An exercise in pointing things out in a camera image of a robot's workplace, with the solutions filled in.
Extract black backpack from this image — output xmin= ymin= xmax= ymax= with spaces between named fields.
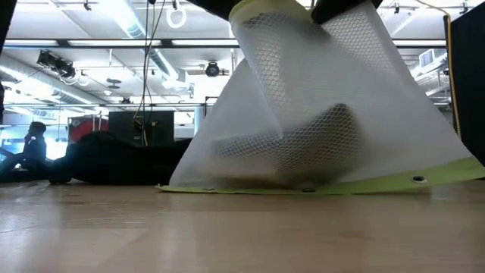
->
xmin=48 ymin=130 xmax=194 ymax=187

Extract red storage bins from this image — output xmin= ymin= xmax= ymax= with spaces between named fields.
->
xmin=67 ymin=115 xmax=109 ymax=143

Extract black curtain partition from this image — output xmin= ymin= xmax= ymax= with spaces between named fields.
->
xmin=443 ymin=2 xmax=485 ymax=168

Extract black ceiling camera cluster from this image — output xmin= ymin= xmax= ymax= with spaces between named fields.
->
xmin=36 ymin=49 xmax=77 ymax=81

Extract person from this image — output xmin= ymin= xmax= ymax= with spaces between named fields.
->
xmin=0 ymin=121 xmax=49 ymax=184

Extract hanging black cables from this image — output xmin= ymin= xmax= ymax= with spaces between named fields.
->
xmin=139 ymin=0 xmax=167 ymax=147

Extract round black ceiling spotlight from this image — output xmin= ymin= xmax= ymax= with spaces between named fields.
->
xmin=205 ymin=60 xmax=221 ymax=77

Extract grey calculator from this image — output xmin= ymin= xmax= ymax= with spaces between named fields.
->
xmin=211 ymin=102 xmax=363 ymax=187

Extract black monitor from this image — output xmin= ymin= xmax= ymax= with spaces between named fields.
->
xmin=108 ymin=110 xmax=175 ymax=147

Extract black overhead frame beam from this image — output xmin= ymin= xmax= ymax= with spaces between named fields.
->
xmin=0 ymin=36 xmax=448 ymax=49

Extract white pillar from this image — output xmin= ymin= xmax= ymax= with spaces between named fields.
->
xmin=193 ymin=105 xmax=208 ymax=134

